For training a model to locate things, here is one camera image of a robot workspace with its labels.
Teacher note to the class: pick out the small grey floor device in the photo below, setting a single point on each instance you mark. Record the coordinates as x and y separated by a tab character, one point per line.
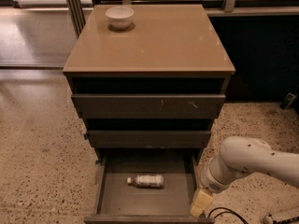
288	100

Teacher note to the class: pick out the open bottom drawer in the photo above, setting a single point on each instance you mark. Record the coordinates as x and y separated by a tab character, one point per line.
119	203

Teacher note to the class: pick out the middle grey drawer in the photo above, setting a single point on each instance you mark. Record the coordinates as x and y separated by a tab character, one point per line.
148	139

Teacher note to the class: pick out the clear plastic bottle white label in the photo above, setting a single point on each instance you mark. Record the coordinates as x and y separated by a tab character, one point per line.
146	181

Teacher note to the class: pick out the grey power strip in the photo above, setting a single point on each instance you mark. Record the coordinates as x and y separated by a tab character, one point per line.
284	217

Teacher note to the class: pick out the grey drawer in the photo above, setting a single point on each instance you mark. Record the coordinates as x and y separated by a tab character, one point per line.
196	106
148	139

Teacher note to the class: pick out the metal window frame post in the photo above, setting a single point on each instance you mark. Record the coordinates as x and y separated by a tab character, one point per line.
77	15

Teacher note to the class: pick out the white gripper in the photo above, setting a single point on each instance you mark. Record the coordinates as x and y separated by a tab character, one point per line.
209	181

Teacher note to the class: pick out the tan drawer cabinet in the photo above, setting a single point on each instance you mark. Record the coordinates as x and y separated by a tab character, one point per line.
166	50

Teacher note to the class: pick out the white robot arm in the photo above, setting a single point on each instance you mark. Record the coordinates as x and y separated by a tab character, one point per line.
239	157

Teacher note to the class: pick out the top grey drawer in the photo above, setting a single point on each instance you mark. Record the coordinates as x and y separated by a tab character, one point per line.
196	106

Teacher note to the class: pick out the white ceramic bowl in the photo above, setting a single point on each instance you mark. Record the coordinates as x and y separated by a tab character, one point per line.
120	17

